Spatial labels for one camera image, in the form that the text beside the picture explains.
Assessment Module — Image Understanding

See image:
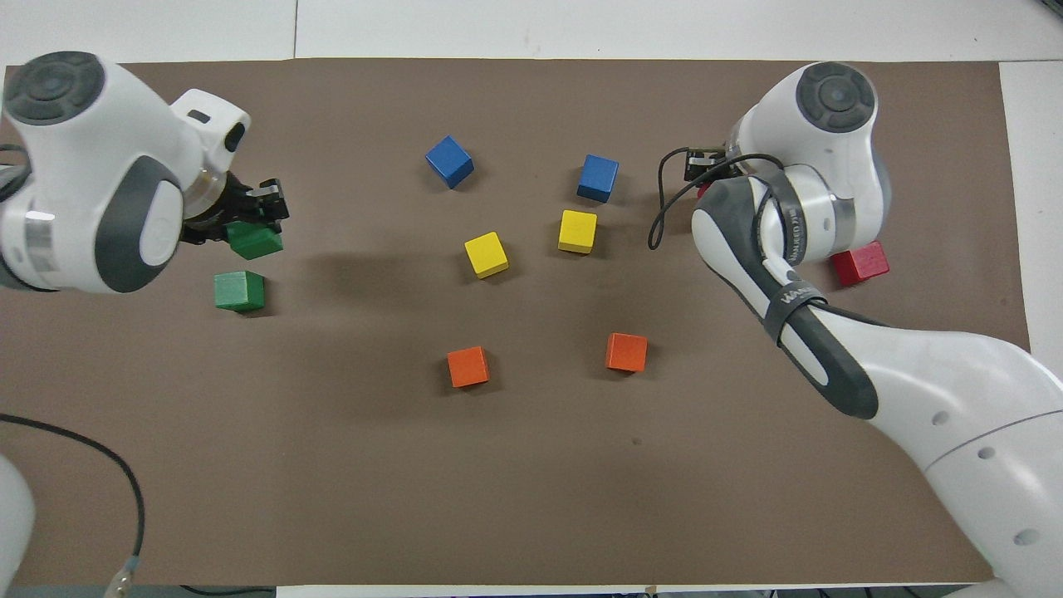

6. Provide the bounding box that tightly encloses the green wooden cube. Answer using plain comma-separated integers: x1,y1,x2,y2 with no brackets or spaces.
213,270,266,314
225,219,285,262

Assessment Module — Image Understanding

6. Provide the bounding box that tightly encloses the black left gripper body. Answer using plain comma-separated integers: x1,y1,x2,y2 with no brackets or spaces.
178,170,252,244

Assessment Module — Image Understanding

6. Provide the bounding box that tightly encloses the orange wooden cube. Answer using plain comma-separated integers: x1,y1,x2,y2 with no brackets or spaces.
605,332,649,374
447,346,491,389

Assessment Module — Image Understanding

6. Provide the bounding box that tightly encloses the blue wooden cube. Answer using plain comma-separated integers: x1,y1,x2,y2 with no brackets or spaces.
425,135,475,190
576,154,620,204

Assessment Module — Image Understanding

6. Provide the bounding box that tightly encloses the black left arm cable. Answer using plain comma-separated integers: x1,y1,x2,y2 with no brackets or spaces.
0,143,147,596

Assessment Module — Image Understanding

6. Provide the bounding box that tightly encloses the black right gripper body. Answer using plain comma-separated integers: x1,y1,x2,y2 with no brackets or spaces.
683,147,737,186

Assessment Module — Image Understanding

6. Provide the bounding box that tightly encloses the yellow wooden cube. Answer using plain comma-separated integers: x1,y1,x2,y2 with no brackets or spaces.
463,231,510,279
557,209,599,255

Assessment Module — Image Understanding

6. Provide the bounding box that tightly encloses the brown table mat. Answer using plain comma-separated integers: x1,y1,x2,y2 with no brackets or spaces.
0,57,1032,587

